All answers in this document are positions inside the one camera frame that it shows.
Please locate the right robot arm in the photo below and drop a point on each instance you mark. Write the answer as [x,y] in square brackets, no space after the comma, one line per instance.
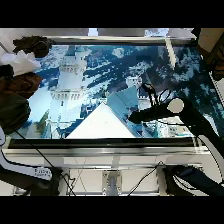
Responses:
[191,115]

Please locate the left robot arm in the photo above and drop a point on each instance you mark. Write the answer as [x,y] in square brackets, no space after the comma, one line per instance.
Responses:
[20,173]

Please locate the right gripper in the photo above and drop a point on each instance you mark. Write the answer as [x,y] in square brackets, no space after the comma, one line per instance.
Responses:
[142,115]

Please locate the brown garment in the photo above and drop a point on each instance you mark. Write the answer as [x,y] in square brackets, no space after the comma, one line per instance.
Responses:
[23,85]

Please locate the white garment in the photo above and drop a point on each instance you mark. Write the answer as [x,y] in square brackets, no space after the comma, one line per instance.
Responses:
[20,62]

